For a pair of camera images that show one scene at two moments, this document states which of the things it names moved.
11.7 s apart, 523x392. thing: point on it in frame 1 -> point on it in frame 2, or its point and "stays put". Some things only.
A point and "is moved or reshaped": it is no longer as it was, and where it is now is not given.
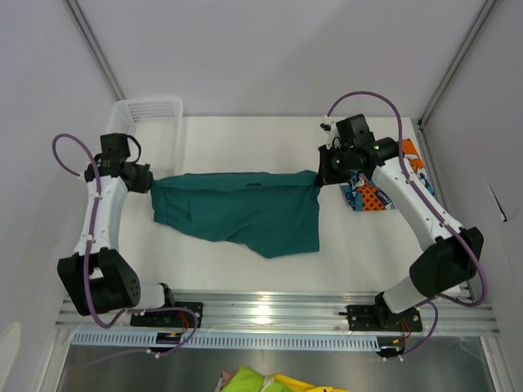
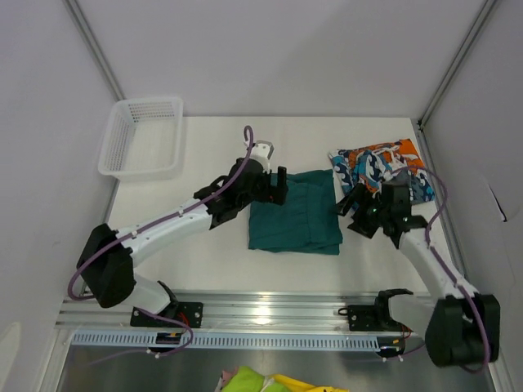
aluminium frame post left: [91, 39] stays put
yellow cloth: [304, 386] stays put
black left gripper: [145, 176] -> [274, 194]
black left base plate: [169, 319] stays put
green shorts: [275, 212] is moved or reshaped
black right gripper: [326, 175] -> [354, 195]
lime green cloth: [248, 380] stays put
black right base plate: [378, 318] stays put
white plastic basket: [157, 123] stays put
